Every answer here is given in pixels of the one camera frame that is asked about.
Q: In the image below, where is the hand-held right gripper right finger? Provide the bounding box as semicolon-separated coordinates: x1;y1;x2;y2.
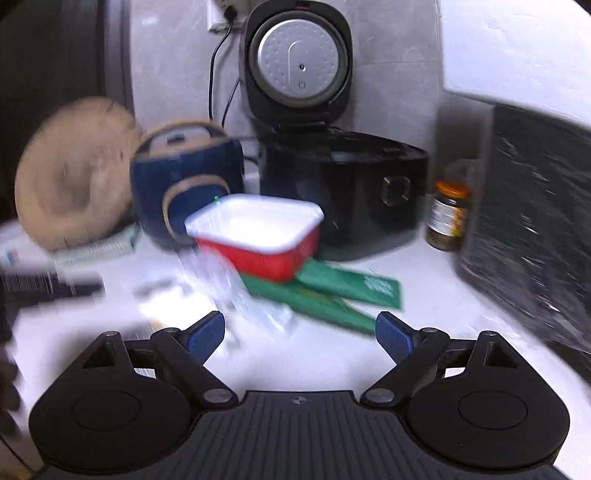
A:
360;311;527;409

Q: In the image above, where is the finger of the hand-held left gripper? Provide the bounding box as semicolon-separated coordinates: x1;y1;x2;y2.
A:
53;274;105;301

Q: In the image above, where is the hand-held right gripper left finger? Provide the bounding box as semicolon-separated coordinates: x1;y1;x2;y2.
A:
69;310;238;409

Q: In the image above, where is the clear plastic wrapper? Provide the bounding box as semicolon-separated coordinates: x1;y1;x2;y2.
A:
178;258;296;337

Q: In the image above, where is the green paper packet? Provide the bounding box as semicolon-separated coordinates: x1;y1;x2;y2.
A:
295;258;403;311
240;272;377;335

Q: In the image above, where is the red rectangular plastic container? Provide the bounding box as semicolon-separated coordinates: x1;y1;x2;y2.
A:
185;194;325;283

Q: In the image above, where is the green white striped cloth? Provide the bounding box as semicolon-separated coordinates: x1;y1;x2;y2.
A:
53;226;141;268

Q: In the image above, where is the white crumpled paper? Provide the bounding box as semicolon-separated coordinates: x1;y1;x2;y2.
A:
134;279;218;324

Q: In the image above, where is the round wooden cutting board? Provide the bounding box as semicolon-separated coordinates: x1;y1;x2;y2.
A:
14;97;144;252

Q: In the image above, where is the small blue rice cooker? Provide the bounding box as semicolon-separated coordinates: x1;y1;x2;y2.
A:
129;119;245;252

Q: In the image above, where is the glass jar orange lid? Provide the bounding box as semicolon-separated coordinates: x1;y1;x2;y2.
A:
426;180;472;253

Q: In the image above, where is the black rice cooker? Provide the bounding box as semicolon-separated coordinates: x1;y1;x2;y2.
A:
239;0;429;261

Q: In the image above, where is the black microwave in plastic film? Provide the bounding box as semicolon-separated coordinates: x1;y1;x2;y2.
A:
455;104;591;356

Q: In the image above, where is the dark window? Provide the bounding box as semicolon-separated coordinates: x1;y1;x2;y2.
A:
0;0;134;222

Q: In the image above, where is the white foam box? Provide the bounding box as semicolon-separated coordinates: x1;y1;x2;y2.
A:
436;0;591;134

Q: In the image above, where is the white wall socket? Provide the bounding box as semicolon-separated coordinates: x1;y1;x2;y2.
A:
207;0;245;33

